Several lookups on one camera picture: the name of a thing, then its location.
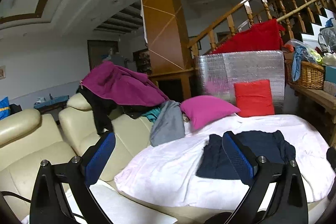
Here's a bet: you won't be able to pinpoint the navy blue puffer jacket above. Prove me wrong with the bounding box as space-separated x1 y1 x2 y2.
196 130 295 180

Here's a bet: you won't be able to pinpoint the cream leather sofa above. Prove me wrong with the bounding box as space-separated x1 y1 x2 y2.
1 100 241 223

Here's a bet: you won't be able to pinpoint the wooden side table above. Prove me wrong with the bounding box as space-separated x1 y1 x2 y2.
283 84 335 146

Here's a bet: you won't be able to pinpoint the blue cushion far left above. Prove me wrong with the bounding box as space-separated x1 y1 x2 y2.
0 97 10 120

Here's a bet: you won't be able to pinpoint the black garment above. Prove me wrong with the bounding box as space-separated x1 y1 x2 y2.
76 86 161 136

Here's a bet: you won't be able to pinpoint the red pillow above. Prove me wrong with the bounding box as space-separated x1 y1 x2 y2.
234 80 274 118

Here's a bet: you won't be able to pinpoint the white fleece blanket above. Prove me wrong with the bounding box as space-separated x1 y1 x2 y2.
90 115 335 223

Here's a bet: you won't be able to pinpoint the wicker basket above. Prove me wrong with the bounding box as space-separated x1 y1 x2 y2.
285 60 325 90

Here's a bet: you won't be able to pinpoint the magenta pink pillow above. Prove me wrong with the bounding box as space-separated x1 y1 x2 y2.
180 95 240 130

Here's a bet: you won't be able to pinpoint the teal garment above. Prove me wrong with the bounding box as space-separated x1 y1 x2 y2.
141 107 161 123

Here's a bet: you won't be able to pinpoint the purple magenta garment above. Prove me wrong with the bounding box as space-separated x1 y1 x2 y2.
80 61 169 107

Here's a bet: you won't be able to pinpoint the grey garment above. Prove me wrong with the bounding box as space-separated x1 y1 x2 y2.
150 101 185 147

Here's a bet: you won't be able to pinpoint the silver foil insulation sheet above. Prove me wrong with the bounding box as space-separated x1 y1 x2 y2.
195 51 285 114

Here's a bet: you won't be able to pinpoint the blue cloth in basket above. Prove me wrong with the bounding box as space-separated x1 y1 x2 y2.
291 46 307 82

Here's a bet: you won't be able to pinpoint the large red cushion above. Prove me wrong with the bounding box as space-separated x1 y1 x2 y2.
211 19 285 54

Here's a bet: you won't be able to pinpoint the wooden pillar cabinet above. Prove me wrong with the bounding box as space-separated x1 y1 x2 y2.
142 0 194 102

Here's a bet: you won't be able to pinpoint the wooden stair railing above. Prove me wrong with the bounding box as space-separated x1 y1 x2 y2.
188 0 335 57

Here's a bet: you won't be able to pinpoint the black cable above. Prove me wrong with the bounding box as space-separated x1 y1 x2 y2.
0 190 32 204

